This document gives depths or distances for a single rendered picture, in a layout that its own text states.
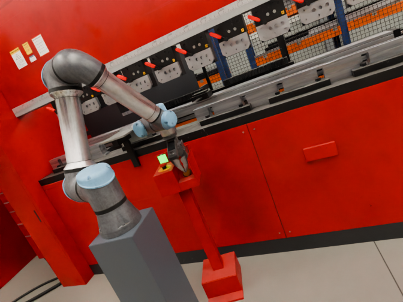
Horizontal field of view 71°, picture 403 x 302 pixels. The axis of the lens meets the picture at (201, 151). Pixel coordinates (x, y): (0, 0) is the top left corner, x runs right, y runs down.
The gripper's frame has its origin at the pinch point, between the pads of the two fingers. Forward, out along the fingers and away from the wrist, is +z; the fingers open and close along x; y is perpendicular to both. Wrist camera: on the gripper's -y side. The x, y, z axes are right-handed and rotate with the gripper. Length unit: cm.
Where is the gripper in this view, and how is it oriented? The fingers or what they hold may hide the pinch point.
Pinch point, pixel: (185, 170)
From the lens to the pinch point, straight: 143.2
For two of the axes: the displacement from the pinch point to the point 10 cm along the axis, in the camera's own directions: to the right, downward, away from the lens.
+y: 0.3, -3.8, 9.2
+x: -9.3, 3.3, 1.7
